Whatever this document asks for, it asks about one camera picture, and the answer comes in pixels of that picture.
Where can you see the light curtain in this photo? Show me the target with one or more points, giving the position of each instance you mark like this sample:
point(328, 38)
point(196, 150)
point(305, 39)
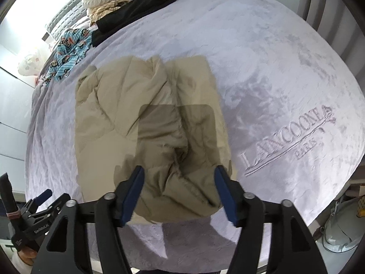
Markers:
point(336, 20)

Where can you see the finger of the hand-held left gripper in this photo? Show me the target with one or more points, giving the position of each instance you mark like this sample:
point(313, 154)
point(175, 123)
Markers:
point(42, 195)
point(58, 200)

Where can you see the lavender plush blanket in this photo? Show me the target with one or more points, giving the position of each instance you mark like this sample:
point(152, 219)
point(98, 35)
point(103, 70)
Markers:
point(256, 62)

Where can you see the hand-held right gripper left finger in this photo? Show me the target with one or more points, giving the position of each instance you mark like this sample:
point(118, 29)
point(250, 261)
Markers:
point(133, 194)

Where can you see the beige padded jacket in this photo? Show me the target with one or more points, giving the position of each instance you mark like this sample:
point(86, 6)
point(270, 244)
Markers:
point(114, 105)

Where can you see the blue cartoon print cloth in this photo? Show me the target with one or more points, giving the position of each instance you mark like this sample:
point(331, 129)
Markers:
point(68, 54)

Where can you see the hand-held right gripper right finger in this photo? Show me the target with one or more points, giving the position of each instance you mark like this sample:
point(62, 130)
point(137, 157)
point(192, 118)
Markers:
point(226, 194)

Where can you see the white plush toy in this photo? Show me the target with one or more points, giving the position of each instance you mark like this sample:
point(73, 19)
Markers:
point(30, 62)

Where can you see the person's left hand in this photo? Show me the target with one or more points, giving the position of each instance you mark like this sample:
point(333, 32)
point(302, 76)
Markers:
point(28, 254)

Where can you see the white wardrobe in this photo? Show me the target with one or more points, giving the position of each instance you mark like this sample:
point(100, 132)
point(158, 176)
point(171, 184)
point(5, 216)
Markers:
point(11, 105)

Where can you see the black garment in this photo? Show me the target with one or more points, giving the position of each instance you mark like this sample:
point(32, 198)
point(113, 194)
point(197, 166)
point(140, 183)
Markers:
point(137, 8)

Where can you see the beige striped cloth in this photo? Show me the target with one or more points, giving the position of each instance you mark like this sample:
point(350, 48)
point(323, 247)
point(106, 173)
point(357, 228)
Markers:
point(105, 12)

